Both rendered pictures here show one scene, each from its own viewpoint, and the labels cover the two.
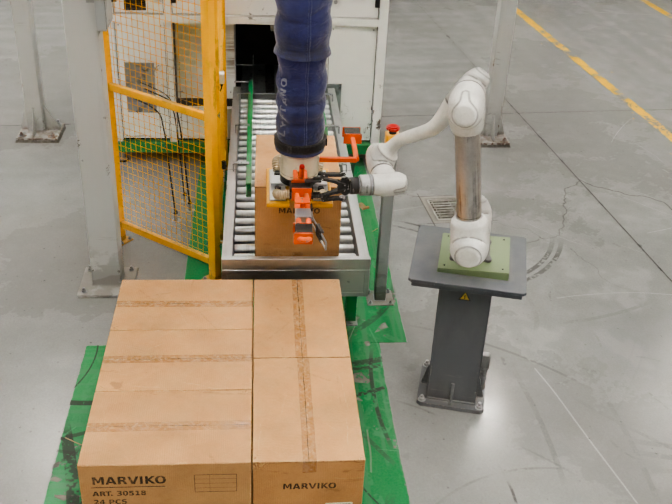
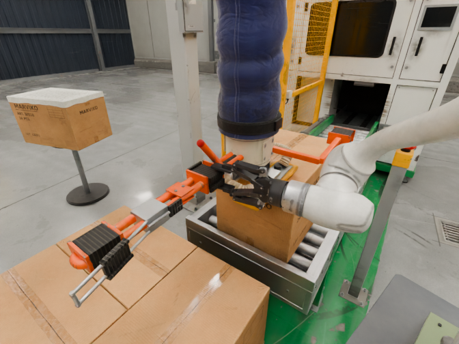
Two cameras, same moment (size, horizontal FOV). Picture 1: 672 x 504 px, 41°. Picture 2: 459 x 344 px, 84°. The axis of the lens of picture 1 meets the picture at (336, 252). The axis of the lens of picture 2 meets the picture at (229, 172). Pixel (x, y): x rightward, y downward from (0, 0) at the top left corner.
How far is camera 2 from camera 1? 322 cm
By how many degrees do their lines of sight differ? 35
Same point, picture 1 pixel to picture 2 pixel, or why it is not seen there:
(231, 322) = (125, 287)
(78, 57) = (175, 54)
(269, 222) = (227, 201)
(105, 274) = not seen: hidden behind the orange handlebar
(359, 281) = (299, 297)
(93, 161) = (184, 127)
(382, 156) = (343, 162)
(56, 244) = not seen: hidden behind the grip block
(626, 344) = not seen: outside the picture
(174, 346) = (55, 288)
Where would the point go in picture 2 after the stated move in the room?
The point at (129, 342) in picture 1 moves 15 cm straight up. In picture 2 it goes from (44, 263) to (31, 238)
